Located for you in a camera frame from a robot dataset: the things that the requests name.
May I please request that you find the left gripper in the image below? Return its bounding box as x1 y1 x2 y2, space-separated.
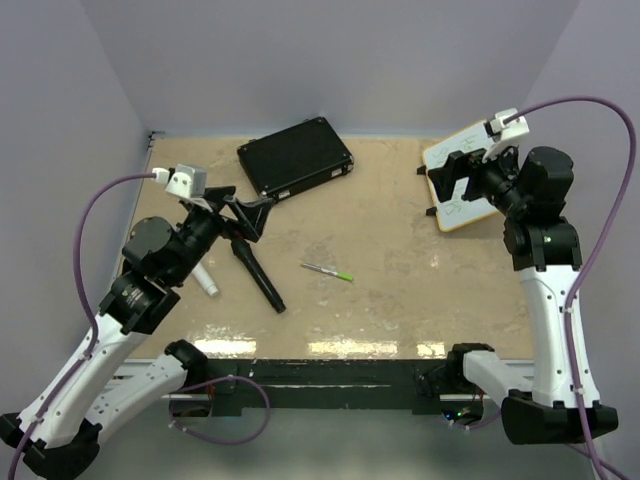
171 186 275 283

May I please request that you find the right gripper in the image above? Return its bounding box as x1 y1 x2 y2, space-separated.
428 137 529 217

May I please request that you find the orange framed whiteboard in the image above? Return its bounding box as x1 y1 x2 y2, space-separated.
422 121 497 232

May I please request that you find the white marker pen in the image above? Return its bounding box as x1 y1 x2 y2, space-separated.
301 262 341 277

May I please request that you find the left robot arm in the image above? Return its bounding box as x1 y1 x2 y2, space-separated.
1 186 273 479

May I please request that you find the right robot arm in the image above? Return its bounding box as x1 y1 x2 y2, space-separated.
428 146 618 445

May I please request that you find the black microphone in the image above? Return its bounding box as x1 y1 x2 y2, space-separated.
231 238 286 314

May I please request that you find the black hard case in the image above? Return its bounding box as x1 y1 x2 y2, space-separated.
237 116 354 202

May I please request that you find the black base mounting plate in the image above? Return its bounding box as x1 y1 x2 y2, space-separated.
164 357 506 417

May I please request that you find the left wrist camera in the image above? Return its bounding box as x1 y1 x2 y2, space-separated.
151 164 207 200

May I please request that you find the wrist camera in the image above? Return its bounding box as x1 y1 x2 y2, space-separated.
483 109 530 161
151 164 207 200

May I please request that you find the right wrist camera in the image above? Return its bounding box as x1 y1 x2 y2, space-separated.
483 109 530 161

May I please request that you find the aluminium table frame rail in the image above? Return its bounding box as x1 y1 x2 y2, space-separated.
107 357 536 401

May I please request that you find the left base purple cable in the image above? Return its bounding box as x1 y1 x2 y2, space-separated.
168 375 272 445

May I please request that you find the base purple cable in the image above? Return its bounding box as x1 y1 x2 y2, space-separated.
449 394 504 431
168 375 272 445

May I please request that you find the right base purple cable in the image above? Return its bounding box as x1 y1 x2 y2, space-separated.
449 394 504 431

